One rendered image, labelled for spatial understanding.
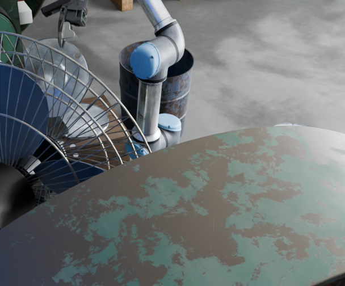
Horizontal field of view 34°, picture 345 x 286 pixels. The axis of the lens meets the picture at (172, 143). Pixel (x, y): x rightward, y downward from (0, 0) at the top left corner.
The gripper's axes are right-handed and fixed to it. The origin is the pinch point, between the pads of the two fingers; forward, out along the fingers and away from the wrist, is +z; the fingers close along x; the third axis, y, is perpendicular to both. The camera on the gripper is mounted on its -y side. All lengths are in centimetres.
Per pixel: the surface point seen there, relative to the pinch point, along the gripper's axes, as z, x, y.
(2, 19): 11, -59, 3
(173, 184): 49, -147, 58
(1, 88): 34, -94, 20
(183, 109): -3, 121, 40
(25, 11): 3.5, -44.3, 2.5
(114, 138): 24, 75, 11
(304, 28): -107, 255, 119
